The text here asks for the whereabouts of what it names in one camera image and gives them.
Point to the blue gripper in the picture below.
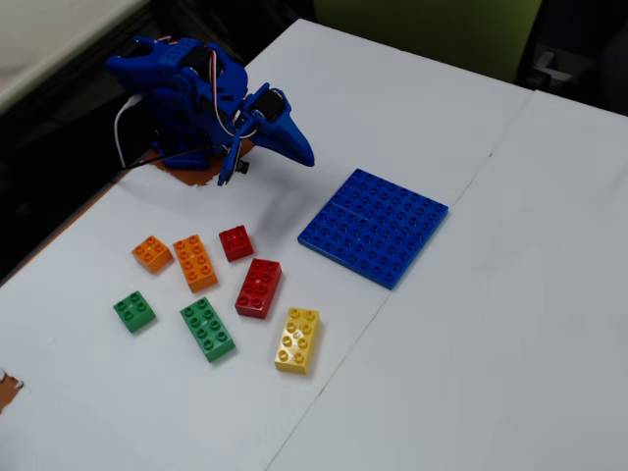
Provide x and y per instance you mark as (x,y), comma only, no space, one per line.
(281,131)

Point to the green 2x4 block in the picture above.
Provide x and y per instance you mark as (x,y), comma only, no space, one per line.
(207,329)

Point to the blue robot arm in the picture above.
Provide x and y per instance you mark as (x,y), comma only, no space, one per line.
(167,113)

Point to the red 2x2 block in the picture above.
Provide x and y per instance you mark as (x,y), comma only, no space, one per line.
(236,243)

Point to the orange 2x4 block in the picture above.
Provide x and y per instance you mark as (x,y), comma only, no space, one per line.
(195,262)

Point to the red 2x4 block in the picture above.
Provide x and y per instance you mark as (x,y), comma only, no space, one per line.
(257,289)

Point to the orange 2x2 block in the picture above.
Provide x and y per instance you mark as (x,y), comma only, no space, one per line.
(153,254)

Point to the yellow 2x4 block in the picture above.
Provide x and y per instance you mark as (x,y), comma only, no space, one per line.
(297,341)

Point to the green 2x2 block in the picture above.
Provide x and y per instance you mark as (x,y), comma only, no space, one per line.
(134,311)

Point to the green partition panel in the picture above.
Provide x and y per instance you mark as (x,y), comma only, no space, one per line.
(417,29)

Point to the white background table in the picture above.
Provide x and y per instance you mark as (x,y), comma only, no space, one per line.
(49,39)

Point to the white foam board sheet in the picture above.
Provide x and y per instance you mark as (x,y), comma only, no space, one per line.
(147,417)
(490,343)

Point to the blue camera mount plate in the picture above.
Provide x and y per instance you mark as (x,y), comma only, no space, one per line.
(229,164)

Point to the blue 8x8 base plate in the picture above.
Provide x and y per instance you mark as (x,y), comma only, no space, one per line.
(373,228)

